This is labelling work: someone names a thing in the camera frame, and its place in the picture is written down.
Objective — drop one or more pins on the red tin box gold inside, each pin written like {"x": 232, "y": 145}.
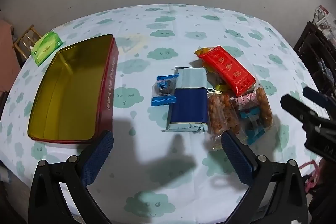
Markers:
{"x": 71, "y": 87}

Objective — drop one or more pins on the stack of newspapers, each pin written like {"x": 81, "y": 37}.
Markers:
{"x": 325, "y": 23}

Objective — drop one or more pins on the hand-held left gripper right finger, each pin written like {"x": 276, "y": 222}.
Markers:
{"x": 236, "y": 158}

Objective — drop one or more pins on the pink ribbon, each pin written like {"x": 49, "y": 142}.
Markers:
{"x": 313, "y": 179}

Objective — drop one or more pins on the dark wooden shelf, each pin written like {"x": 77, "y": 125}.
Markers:
{"x": 312, "y": 45}

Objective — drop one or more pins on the cloud print tablecloth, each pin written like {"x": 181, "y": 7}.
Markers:
{"x": 162, "y": 29}

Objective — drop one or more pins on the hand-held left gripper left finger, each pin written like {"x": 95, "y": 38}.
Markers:
{"x": 97, "y": 158}

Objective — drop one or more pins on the small blue candy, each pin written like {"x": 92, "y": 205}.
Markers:
{"x": 252, "y": 124}
{"x": 164, "y": 88}

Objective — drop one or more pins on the red snack packet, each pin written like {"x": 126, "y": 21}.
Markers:
{"x": 228, "y": 69}

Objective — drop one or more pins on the pink snack packet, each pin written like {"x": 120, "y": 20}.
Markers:
{"x": 245, "y": 102}

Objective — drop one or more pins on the fried dough twist packet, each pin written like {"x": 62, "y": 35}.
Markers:
{"x": 262, "y": 106}
{"x": 223, "y": 113}

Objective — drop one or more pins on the bamboo chair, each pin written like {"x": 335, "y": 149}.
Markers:
{"x": 26, "y": 39}

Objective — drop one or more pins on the green tissue pack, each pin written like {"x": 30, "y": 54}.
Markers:
{"x": 46, "y": 48}

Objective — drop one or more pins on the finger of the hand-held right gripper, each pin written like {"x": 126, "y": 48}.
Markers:
{"x": 315, "y": 96}
{"x": 296, "y": 108}

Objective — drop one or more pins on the blue cloth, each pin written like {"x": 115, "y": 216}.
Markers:
{"x": 324, "y": 69}

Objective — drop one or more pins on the large blue snack packet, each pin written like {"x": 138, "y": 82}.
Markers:
{"x": 187, "y": 106}

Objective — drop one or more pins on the yellow snack packet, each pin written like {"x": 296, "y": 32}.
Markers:
{"x": 221, "y": 88}
{"x": 202, "y": 51}

